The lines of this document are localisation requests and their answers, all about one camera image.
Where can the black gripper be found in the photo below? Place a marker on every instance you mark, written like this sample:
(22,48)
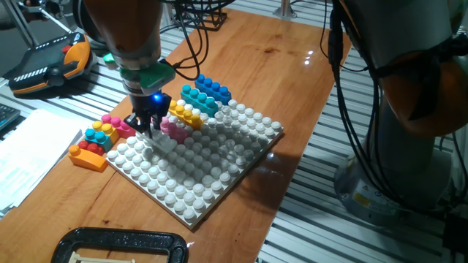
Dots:
(150,106)

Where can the light pink four-stud brick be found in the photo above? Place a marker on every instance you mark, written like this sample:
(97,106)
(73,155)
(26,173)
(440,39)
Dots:
(175,133)

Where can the yellow four-stud brick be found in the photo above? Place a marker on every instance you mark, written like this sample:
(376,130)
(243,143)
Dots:
(186,117)

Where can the teal four-stud brick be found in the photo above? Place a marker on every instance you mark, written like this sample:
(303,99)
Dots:
(201,102)

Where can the blue four-stud brick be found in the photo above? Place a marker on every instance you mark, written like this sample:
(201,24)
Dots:
(215,93)

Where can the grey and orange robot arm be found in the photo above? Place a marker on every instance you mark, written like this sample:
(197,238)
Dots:
(402,153)

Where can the magenta three-stud brick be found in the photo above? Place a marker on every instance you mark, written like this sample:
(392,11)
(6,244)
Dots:
(118,124)

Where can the yellow two-stud brick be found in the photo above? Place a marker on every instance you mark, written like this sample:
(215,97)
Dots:
(108,131)

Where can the teal two-stud brick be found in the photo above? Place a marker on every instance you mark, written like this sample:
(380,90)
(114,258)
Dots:
(97,139)

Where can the orange curved brick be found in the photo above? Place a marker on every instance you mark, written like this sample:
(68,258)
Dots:
(87,160)

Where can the white studded baseplate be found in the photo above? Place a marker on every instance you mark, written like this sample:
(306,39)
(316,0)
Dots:
(204,168)

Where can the black C-clamp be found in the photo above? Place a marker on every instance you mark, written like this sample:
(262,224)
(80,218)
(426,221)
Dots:
(120,237)

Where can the white paper stack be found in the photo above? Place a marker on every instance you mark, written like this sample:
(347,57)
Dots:
(33,153)

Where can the orange and black teach pendant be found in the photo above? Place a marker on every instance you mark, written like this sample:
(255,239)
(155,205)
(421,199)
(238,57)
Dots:
(47,62)

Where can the black filament spool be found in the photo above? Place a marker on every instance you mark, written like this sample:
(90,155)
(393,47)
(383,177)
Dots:
(82,18)

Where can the brown wooden board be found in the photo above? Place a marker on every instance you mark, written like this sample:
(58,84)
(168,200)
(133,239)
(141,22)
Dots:
(256,55)

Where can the black keyboard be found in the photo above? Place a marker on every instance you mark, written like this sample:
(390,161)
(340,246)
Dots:
(7,115)

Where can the small wooden compartment frame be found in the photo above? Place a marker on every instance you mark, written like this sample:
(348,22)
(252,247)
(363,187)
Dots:
(91,260)

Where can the silver metal post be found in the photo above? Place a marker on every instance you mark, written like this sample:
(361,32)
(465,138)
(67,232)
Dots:
(284,9)

